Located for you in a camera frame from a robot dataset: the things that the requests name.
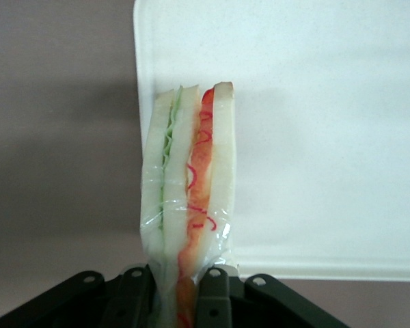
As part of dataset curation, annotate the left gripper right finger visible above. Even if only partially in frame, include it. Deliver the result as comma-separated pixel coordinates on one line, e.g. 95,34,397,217
193,264,350,328

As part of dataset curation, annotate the brown tablecloth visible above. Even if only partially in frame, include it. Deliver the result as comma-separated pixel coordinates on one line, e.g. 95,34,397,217
0,0,410,328

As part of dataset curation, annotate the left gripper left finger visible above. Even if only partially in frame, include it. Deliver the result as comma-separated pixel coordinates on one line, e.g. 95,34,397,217
0,264,159,328

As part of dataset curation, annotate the beige plastic tray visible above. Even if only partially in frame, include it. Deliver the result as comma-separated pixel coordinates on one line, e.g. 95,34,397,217
132,0,410,282

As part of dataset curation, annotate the triangle sandwich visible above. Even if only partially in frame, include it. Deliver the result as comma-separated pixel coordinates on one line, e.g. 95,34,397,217
138,81,241,328

